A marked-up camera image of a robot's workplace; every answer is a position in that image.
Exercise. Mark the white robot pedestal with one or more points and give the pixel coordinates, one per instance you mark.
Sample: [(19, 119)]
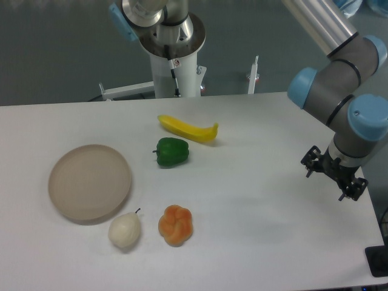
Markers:
[(173, 53)]

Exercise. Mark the beige round plate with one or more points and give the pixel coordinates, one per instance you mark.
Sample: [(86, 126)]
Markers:
[(89, 183)]

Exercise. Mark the orange braided bread roll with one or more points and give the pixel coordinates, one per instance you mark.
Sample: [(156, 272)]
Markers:
[(176, 225)]

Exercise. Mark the white pear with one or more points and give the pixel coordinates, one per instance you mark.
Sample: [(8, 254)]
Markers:
[(124, 231)]

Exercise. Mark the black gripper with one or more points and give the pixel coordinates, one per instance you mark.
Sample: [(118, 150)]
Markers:
[(352, 188)]

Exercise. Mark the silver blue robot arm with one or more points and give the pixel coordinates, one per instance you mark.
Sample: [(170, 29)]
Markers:
[(358, 122)]

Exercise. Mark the white metal frame bar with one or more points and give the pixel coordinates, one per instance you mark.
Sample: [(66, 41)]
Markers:
[(126, 91)]

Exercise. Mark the white metal frame leg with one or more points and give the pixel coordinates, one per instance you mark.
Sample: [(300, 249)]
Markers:
[(253, 76)]

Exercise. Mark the yellow banana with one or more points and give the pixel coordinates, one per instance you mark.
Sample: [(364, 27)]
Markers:
[(188, 131)]

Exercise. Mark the green bell pepper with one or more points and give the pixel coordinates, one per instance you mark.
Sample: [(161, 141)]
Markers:
[(171, 152)]

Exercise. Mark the black device at edge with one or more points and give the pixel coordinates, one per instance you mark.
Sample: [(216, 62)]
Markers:
[(377, 260)]

